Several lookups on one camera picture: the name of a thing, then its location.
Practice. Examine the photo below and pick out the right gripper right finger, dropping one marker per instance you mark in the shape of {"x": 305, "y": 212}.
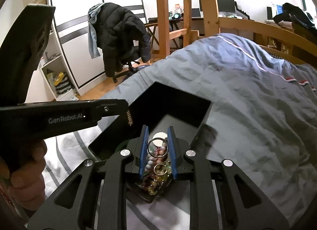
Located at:
{"x": 222, "y": 196}

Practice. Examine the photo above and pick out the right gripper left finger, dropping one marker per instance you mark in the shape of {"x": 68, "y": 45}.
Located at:
{"x": 94, "y": 193}

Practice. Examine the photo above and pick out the black jewelry box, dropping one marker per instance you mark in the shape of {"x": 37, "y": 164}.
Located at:
{"x": 159, "y": 107}

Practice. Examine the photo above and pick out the person's left hand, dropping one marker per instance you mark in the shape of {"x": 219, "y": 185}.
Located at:
{"x": 26, "y": 186}

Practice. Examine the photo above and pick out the white open shelf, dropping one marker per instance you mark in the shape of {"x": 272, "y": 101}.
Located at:
{"x": 54, "y": 70}

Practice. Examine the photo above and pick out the white round pearl compact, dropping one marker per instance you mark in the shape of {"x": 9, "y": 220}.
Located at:
{"x": 158, "y": 138}

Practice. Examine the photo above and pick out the grey duvet cover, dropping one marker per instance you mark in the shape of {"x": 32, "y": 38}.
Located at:
{"x": 263, "y": 118}

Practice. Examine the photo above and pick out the black office chair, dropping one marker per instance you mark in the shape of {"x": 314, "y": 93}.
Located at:
{"x": 126, "y": 64}

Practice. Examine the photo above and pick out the white sliding wardrobe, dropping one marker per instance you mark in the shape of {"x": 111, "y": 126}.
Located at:
{"x": 71, "y": 25}

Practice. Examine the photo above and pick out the light blue denim shirt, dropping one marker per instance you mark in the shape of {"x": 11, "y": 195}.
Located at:
{"x": 92, "y": 36}

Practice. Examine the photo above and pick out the black puffer jacket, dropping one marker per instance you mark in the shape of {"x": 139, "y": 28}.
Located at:
{"x": 118, "y": 31}

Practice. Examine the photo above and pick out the black computer monitor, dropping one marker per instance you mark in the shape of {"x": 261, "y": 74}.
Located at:
{"x": 226, "y": 6}

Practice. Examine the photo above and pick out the wooden bunk bed frame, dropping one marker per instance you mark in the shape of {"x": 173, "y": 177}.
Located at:
{"x": 213, "y": 24}

